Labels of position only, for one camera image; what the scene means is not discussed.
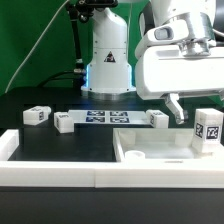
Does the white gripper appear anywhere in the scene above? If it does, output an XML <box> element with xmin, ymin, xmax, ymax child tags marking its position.
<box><xmin>135</xmin><ymin>25</ymin><xmax>224</xmax><ymax>124</ymax></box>

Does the white square tabletop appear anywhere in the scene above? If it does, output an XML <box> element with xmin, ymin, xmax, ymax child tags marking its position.
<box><xmin>113</xmin><ymin>128</ymin><xmax>224</xmax><ymax>162</ymax></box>

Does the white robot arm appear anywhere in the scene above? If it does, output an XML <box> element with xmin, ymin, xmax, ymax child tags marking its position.
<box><xmin>76</xmin><ymin>0</ymin><xmax>224</xmax><ymax>124</ymax></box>

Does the white U-shaped obstacle fence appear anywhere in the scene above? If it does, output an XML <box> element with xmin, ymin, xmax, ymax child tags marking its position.
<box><xmin>0</xmin><ymin>129</ymin><xmax>224</xmax><ymax>188</ymax></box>

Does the white marker tag sheet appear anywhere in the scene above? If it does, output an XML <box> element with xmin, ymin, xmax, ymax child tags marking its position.
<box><xmin>68</xmin><ymin>110</ymin><xmax>148</xmax><ymax>125</ymax></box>

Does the black cable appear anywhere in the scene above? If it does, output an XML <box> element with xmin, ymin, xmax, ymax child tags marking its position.
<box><xmin>39</xmin><ymin>69</ymin><xmax>84</xmax><ymax>89</ymax></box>

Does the white cable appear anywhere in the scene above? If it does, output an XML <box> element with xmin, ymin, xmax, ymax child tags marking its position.
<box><xmin>3</xmin><ymin>0</ymin><xmax>72</xmax><ymax>96</ymax></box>

